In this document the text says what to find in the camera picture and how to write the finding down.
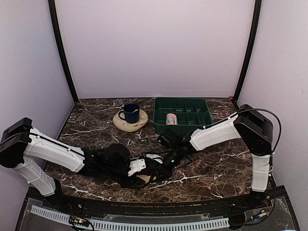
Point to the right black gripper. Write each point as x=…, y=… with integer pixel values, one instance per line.
x=165, y=173

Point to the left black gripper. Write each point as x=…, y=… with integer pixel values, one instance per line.
x=132, y=182

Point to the beige striped sock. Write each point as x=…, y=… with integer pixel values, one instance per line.
x=147, y=178

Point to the pink patterned sock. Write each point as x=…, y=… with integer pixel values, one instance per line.
x=171, y=119

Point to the green compartment tray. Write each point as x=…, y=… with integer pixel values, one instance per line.
x=191, y=113

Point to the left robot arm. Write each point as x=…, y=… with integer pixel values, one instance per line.
x=21, y=142

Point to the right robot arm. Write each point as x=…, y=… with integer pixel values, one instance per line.
x=248, y=124

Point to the dark blue mug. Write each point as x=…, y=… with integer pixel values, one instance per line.
x=130, y=113

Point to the white slotted cable duct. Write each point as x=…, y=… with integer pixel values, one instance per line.
x=121, y=223

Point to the black front rail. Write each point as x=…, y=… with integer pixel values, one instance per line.
x=90, y=207

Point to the black left frame post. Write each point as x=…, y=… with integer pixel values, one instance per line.
x=61, y=51

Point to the black frame post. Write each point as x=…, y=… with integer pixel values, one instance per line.
x=61, y=51
x=249, y=49

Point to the black right frame post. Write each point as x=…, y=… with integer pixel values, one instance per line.
x=249, y=49

